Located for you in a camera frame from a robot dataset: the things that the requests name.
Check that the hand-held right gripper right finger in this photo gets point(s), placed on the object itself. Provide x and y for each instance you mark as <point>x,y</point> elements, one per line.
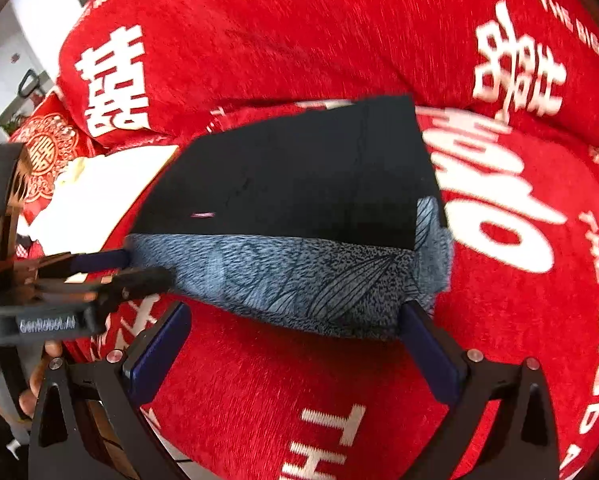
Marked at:
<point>432,355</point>

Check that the white cloth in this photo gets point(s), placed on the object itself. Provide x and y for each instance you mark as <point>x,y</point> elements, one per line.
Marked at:
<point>104,195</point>

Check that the person's left hand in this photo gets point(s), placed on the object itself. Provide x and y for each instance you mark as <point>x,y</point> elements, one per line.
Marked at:
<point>39,385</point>

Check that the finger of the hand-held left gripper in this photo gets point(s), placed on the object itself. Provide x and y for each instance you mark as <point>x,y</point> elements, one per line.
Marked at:
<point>139,282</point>
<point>102,259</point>

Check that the black pants with blue-grey waistband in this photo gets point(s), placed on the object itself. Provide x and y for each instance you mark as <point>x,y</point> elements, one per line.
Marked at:
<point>299,190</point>

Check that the red printed sofa cover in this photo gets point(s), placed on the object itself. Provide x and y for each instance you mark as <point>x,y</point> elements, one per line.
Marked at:
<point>279,35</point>

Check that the red ornamental cushion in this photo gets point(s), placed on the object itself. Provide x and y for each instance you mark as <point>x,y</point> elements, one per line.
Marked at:
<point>44,150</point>

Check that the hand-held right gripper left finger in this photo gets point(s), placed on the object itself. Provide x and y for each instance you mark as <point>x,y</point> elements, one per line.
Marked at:
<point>159,350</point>

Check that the green potted plant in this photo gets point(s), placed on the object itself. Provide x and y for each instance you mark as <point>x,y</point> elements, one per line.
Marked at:
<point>13,120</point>

